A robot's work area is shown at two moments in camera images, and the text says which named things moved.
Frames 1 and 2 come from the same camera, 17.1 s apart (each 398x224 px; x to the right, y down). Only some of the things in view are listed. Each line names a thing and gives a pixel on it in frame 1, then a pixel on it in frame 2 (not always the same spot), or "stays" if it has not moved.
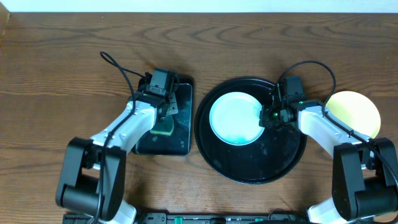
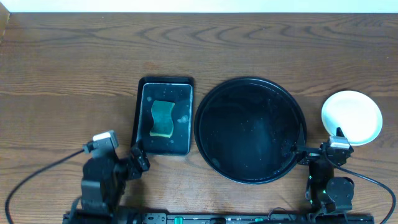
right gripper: [265, 121] → [310, 154]
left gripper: [171, 108] → [134, 165]
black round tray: [272, 156] stays
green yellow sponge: [165, 127] stays
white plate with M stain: [235, 119] → [358, 115]
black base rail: [193, 218] stays
